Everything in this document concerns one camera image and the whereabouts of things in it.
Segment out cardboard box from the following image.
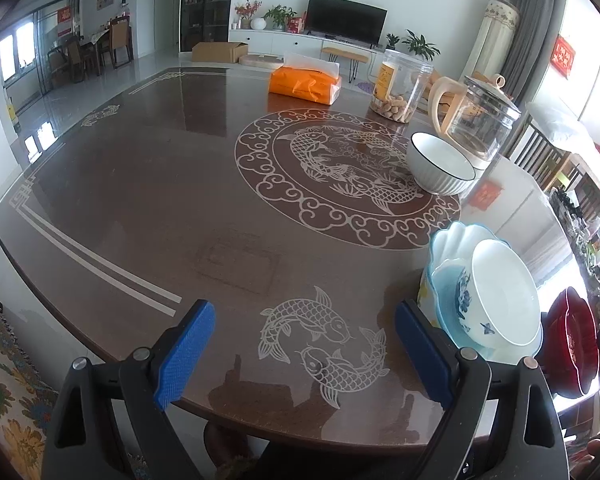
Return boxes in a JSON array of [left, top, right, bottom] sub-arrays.
[[191, 41, 249, 64]]

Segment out grey curtain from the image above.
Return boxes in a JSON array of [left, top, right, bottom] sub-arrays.
[[500, 0, 571, 106]]

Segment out glass kettle with beige handle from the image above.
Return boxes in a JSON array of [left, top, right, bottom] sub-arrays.
[[426, 74, 522, 171]]

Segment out red flower-shaped plate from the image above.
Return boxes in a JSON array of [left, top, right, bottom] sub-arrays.
[[550, 286, 600, 397], [542, 310, 581, 401]]

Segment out orange tissue pack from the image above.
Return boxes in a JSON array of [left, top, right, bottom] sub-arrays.
[[268, 51, 342, 107]]

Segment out wooden bench with metal legs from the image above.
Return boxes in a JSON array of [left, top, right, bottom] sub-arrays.
[[321, 46, 370, 84]]

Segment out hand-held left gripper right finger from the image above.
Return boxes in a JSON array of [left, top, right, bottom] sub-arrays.
[[394, 299, 571, 480]]

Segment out blue scalloped plate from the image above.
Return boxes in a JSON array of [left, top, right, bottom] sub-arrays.
[[426, 222, 544, 361]]

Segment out black television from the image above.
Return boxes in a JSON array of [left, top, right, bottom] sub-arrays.
[[307, 0, 388, 45]]

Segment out white ribbed bowl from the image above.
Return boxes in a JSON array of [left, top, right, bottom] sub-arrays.
[[405, 132, 477, 196]]

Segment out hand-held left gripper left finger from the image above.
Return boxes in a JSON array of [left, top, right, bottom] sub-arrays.
[[41, 299, 217, 480]]

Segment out white cloth bundle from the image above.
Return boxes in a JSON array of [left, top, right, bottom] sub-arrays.
[[525, 102, 597, 161]]

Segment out large leafy potted plant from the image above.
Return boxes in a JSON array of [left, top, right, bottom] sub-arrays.
[[401, 30, 441, 61]]

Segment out red flowers in vase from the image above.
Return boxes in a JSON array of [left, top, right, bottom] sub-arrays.
[[234, 0, 261, 30]]

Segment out dark glass display cabinet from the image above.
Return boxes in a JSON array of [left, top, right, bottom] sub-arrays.
[[180, 0, 237, 52]]

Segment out dining table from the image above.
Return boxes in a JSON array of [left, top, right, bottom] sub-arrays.
[[80, 30, 112, 77]]

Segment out red hanging ornament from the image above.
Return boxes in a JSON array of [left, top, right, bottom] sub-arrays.
[[551, 35, 577, 78]]

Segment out clear plastic snack jar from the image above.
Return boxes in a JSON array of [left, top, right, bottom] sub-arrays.
[[370, 49, 435, 124]]

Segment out yellow floral bowl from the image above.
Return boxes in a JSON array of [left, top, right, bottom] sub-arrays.
[[416, 267, 437, 313]]

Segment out cluttered side shelf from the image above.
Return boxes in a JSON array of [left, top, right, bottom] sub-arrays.
[[545, 185, 600, 311]]

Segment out wooden dining chair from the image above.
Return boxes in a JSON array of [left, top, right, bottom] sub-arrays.
[[109, 16, 132, 70]]

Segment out floral printed cloth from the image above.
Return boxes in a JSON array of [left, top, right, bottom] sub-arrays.
[[0, 275, 146, 480]]

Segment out white television cabinet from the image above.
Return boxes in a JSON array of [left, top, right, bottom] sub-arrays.
[[228, 27, 411, 68]]

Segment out white blue-floral bowl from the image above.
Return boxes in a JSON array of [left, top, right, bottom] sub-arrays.
[[455, 238, 542, 349]]

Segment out covered standing air conditioner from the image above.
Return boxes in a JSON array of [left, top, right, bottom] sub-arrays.
[[460, 0, 522, 86]]

